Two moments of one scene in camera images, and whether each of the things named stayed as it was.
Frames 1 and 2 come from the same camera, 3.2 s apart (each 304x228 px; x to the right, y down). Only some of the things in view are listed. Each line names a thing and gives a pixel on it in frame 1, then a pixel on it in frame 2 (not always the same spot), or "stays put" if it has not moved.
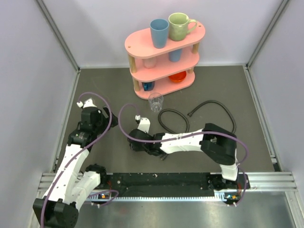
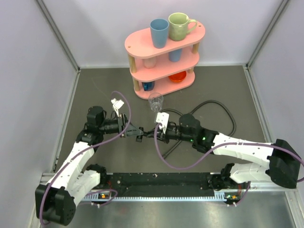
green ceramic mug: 179,25 stays put
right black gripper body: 136,148 -> 173,132
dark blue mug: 148,86 stays put
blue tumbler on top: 159,27 stays put
